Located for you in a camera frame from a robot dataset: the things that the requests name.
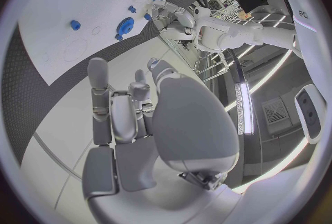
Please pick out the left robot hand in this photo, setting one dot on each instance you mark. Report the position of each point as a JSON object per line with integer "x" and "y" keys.
{"x": 181, "y": 18}

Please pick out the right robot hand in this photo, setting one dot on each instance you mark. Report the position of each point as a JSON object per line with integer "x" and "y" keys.
{"x": 192, "y": 124}

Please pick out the blue block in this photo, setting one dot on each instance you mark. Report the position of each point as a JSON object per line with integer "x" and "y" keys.
{"x": 155, "y": 61}
{"x": 147, "y": 17}

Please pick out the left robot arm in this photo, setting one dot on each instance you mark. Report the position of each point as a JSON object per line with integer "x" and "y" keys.
{"x": 233, "y": 29}

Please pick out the white task board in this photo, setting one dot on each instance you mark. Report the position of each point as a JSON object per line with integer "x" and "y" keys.
{"x": 64, "y": 0}

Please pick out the small blue peg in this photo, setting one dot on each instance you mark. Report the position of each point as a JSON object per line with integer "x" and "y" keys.
{"x": 131, "y": 9}
{"x": 118, "y": 37}

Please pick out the blue gear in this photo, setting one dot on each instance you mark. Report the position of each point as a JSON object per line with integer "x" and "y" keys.
{"x": 125, "y": 26}

